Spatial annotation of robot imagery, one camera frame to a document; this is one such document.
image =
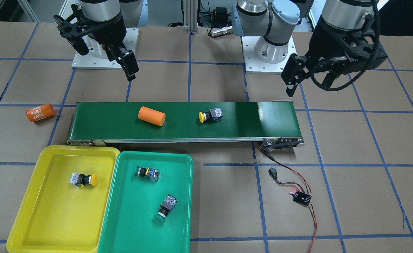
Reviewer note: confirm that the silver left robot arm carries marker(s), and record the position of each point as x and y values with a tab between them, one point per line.
275	21

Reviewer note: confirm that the black motor speed module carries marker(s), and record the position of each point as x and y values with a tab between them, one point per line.
301	198

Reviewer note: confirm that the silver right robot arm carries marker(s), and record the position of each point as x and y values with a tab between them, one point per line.
97	31

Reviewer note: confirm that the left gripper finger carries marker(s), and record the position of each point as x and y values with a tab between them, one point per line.
293	73

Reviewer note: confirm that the green conveyor belt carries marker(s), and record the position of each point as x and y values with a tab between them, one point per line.
273	125

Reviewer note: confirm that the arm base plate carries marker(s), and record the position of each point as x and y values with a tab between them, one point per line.
96	59
259	59

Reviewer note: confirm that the yellow push button switch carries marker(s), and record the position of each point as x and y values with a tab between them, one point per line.
83	180

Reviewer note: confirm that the orange cylinder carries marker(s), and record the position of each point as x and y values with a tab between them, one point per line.
152	116
40	112

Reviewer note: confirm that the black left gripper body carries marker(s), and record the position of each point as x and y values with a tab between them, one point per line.
323	42

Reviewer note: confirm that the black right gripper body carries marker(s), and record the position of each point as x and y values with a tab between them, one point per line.
105	31

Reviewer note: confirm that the aluminium frame post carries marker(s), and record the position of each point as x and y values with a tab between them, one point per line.
190	15

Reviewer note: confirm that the green plastic tray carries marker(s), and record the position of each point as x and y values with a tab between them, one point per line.
129	223

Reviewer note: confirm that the yellow plastic tray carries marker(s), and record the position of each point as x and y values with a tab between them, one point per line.
56	216

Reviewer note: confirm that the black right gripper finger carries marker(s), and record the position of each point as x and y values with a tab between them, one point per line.
127	60
79	45

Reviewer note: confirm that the green push button switch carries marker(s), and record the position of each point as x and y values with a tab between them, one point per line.
150	173

